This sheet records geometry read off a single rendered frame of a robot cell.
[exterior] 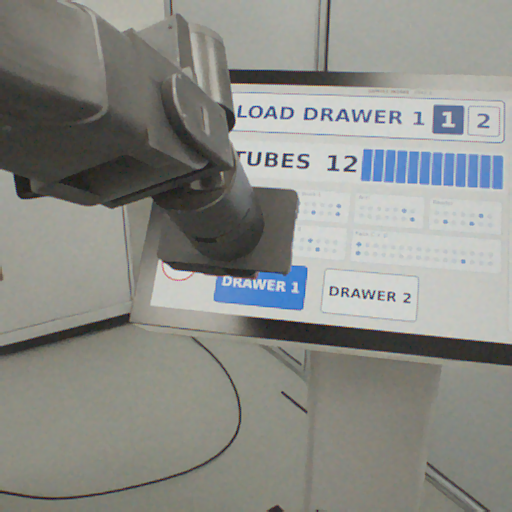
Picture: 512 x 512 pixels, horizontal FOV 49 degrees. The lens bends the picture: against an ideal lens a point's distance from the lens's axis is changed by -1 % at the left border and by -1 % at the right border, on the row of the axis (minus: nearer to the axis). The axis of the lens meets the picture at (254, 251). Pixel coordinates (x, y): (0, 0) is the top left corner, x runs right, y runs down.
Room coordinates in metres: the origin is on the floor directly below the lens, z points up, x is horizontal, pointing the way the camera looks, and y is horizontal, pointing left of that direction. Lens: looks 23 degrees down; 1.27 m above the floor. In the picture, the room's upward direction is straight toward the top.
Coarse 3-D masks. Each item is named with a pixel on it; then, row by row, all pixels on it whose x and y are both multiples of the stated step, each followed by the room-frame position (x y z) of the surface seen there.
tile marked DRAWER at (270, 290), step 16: (304, 272) 0.52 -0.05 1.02; (224, 288) 0.52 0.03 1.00; (240, 288) 0.52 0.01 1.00; (256, 288) 0.52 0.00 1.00; (272, 288) 0.52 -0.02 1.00; (288, 288) 0.51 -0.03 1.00; (304, 288) 0.51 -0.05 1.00; (240, 304) 0.51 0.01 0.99; (256, 304) 0.51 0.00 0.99; (272, 304) 0.50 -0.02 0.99; (288, 304) 0.50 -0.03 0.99; (304, 304) 0.50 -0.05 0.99
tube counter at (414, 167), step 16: (336, 160) 0.60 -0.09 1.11; (352, 160) 0.59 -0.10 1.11; (368, 160) 0.59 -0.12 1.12; (384, 160) 0.59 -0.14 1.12; (400, 160) 0.59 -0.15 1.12; (416, 160) 0.58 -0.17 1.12; (432, 160) 0.58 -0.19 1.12; (448, 160) 0.58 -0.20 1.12; (464, 160) 0.57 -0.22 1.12; (480, 160) 0.57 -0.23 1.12; (496, 160) 0.57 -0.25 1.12; (336, 176) 0.58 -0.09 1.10; (352, 176) 0.58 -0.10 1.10; (368, 176) 0.58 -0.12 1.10; (384, 176) 0.58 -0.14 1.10; (400, 176) 0.57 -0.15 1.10; (416, 176) 0.57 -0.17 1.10; (432, 176) 0.57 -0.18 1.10; (448, 176) 0.57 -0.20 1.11; (464, 176) 0.56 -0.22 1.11; (480, 176) 0.56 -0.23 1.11; (496, 176) 0.56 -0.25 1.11
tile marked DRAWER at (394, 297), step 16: (336, 272) 0.52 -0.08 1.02; (352, 272) 0.51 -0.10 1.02; (368, 272) 0.51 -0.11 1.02; (384, 272) 0.51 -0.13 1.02; (336, 288) 0.51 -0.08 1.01; (352, 288) 0.50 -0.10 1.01; (368, 288) 0.50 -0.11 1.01; (384, 288) 0.50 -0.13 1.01; (400, 288) 0.50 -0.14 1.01; (416, 288) 0.49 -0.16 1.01; (320, 304) 0.50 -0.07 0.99; (336, 304) 0.50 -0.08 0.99; (352, 304) 0.49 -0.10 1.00; (368, 304) 0.49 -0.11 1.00; (384, 304) 0.49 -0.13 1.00; (400, 304) 0.49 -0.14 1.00; (416, 304) 0.48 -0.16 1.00; (384, 320) 0.48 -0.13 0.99; (400, 320) 0.48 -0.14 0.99; (416, 320) 0.47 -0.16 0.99
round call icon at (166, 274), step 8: (160, 264) 0.55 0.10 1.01; (160, 272) 0.54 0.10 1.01; (168, 272) 0.54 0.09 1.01; (176, 272) 0.54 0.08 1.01; (184, 272) 0.54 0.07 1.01; (192, 272) 0.54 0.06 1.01; (160, 280) 0.54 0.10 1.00; (168, 280) 0.54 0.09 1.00; (176, 280) 0.54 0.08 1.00; (184, 280) 0.53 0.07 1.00; (192, 280) 0.53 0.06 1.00
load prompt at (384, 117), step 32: (256, 96) 0.66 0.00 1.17; (288, 96) 0.66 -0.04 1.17; (320, 96) 0.65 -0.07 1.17; (352, 96) 0.64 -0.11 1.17; (384, 96) 0.64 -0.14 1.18; (256, 128) 0.64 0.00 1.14; (288, 128) 0.63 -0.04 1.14; (320, 128) 0.62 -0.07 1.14; (352, 128) 0.62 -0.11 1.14; (384, 128) 0.61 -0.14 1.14; (416, 128) 0.61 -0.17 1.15; (448, 128) 0.60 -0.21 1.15; (480, 128) 0.59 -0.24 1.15
